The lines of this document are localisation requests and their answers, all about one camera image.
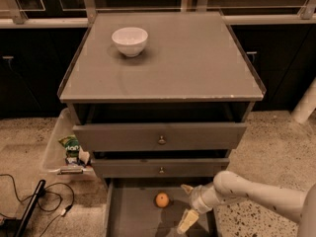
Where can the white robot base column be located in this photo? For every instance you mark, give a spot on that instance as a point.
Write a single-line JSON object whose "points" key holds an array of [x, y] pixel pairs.
{"points": [[306, 105]]}

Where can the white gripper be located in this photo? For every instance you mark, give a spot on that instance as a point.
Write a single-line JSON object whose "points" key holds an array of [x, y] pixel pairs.
{"points": [[197, 198]]}

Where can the grey drawer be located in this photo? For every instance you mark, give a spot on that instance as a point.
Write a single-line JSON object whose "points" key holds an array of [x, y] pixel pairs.
{"points": [[132, 211], [166, 136], [159, 168]]}

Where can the grey drawer cabinet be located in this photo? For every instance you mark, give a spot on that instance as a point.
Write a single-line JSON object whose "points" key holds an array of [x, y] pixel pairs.
{"points": [[186, 73]]}

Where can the clear plastic bin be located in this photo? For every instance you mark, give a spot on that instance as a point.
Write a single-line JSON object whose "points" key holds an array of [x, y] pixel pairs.
{"points": [[54, 163]]}

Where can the orange fruit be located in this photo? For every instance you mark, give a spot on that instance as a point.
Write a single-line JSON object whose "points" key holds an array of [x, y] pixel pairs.
{"points": [[162, 200]]}

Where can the black bar tool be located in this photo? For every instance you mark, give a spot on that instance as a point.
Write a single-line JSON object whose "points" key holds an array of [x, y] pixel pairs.
{"points": [[23, 222]]}

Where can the white ceramic bowl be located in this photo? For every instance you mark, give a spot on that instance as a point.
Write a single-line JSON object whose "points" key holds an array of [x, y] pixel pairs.
{"points": [[130, 41]]}

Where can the metal railing frame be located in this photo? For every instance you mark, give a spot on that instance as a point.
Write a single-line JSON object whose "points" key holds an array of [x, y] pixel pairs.
{"points": [[86, 13]]}

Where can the green snack bag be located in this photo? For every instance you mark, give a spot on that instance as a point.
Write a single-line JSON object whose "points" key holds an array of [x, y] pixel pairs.
{"points": [[72, 147]]}

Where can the grey top drawer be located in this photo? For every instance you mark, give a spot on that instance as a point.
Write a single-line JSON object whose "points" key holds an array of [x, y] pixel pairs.
{"points": [[166, 136]]}

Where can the grey middle drawer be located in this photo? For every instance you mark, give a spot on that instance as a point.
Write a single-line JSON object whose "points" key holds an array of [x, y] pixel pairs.
{"points": [[159, 168]]}

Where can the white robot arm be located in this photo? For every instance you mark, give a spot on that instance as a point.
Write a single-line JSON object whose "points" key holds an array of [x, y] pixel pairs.
{"points": [[227, 187]]}

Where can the grey bottom drawer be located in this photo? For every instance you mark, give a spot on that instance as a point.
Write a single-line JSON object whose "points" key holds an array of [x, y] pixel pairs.
{"points": [[132, 211]]}

